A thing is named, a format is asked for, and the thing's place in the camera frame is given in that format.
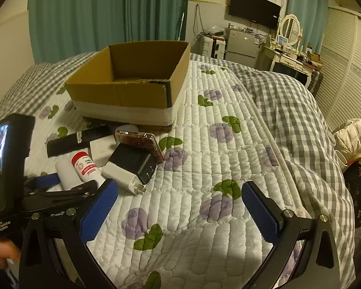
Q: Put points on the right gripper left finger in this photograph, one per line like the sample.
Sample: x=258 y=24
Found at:
x=54 y=253

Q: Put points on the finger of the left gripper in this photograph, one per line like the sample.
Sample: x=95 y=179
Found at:
x=43 y=182
x=59 y=197

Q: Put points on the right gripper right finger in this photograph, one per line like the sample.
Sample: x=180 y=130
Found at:
x=317 y=265

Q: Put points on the white plastic bottle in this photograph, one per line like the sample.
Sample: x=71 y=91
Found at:
x=67 y=174

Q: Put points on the red cap white bottle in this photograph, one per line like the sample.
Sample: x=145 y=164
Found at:
x=86 y=168

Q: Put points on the white square box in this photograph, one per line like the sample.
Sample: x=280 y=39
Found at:
x=101 y=149

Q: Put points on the white power adapter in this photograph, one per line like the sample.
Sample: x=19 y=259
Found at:
x=124 y=179

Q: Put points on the black power adapter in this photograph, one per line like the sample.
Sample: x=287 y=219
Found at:
x=135 y=160

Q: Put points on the person's left hand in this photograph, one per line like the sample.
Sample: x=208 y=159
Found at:
x=8 y=250

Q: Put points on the phone with brown case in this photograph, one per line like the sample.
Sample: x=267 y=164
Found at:
x=141 y=140

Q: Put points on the white puffer jacket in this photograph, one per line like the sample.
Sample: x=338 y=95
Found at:
x=348 y=143

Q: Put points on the floral quilted bed pad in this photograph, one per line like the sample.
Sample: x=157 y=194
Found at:
x=190 y=229

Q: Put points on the brown cardboard box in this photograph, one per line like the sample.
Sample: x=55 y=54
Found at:
x=141 y=83

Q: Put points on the green curtain left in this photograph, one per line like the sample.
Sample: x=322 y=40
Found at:
x=60 y=29

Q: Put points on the green curtain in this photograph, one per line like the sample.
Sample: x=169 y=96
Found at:
x=312 y=15
x=60 y=29

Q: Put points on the grey checked duvet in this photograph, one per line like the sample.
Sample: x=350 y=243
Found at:
x=306 y=144

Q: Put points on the white louvered wardrobe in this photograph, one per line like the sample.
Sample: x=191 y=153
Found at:
x=339 y=95

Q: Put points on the white suitcase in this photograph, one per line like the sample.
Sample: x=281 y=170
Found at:
x=211 y=47

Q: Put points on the white dressing table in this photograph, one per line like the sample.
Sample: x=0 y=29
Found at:
x=273 y=61

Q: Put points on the grey mini fridge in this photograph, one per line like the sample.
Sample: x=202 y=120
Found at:
x=241 y=48

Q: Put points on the white oval vanity mirror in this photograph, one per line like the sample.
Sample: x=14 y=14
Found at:
x=290 y=29

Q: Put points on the green curtain right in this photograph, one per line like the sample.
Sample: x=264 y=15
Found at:
x=312 y=15

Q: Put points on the black wall television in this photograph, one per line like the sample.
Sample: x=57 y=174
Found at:
x=262 y=12

